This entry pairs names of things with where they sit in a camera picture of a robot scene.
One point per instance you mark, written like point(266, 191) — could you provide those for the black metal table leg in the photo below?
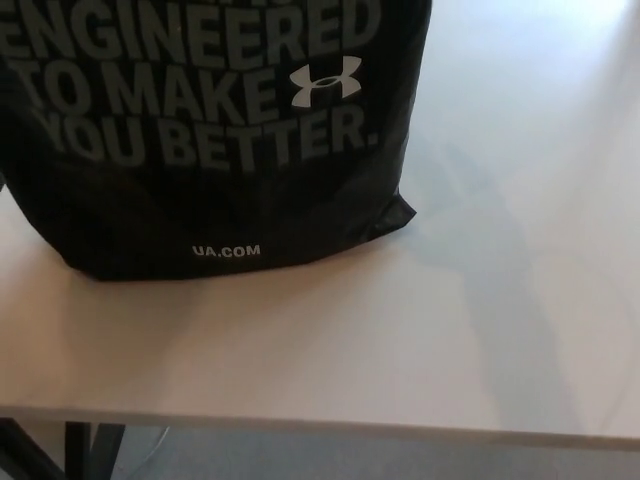
point(90, 450)

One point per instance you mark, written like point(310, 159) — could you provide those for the black Under Armour plastic bag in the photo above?
point(200, 200)

